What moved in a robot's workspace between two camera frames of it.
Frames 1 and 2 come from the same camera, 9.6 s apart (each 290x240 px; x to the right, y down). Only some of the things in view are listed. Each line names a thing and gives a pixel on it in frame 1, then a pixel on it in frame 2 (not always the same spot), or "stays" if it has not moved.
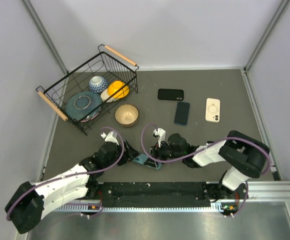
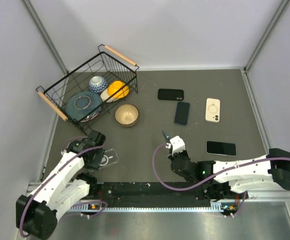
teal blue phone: x=142 y=158 to x=167 y=136
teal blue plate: x=84 y=106 stays
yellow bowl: x=115 y=85 stays
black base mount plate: x=157 y=194 stays
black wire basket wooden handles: x=89 y=90 stays
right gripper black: x=156 y=151 to x=177 y=154
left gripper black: x=129 y=154 to x=94 y=165
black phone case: x=170 y=94 stays
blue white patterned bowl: x=98 y=84 stays
